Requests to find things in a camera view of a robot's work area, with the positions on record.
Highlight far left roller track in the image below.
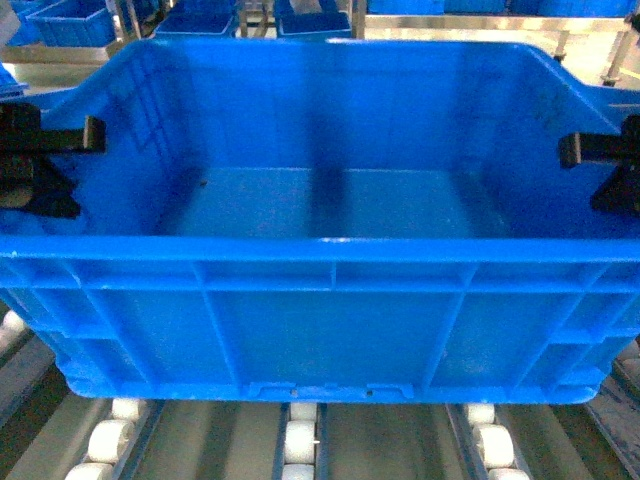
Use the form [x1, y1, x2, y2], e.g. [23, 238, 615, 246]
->
[1, 310, 54, 426]

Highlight blue crate left rear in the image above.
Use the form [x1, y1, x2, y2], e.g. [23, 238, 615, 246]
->
[0, 64, 28, 99]

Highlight small blue bin centre left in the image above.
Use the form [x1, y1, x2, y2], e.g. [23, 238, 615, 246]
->
[154, 12, 238, 39]

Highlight left white roller track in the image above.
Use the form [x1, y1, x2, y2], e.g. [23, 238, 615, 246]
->
[9, 396, 164, 479]

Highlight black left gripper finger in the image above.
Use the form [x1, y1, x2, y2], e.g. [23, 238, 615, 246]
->
[37, 116, 106, 153]

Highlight background steel rack right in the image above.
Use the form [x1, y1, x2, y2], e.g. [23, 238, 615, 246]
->
[354, 14, 639, 89]

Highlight far right roller track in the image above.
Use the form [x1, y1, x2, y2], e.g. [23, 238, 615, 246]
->
[586, 358, 639, 479]

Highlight white roller track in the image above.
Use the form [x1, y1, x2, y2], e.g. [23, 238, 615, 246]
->
[269, 402, 329, 480]
[445, 403, 532, 480]
[9, 396, 164, 479]

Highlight background steel rack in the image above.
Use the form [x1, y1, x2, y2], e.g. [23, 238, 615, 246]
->
[0, 0, 366, 64]
[354, 14, 639, 89]

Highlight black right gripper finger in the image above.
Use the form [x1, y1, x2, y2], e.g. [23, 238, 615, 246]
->
[558, 132, 625, 168]

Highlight middle white roller track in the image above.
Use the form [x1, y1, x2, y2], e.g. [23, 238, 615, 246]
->
[269, 402, 329, 480]

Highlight right white roller track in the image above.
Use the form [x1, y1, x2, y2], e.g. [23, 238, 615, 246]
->
[445, 403, 532, 480]

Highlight small blue bin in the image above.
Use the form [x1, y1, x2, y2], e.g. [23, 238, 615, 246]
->
[273, 1, 352, 41]
[154, 12, 238, 39]
[8, 0, 116, 47]

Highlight blue bins on right rack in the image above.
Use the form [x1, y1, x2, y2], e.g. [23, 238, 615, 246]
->
[367, 0, 636, 18]

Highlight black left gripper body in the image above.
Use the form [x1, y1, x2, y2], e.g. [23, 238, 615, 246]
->
[1, 103, 81, 219]

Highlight small blue bin far left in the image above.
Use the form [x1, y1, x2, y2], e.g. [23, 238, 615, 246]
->
[8, 0, 116, 47]

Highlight background steel rack left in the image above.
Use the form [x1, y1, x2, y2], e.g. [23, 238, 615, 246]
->
[0, 0, 366, 64]

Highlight large blue plastic crate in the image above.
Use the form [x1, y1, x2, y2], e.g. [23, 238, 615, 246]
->
[1, 38, 639, 404]

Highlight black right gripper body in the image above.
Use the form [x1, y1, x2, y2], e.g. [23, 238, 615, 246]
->
[590, 115, 639, 218]

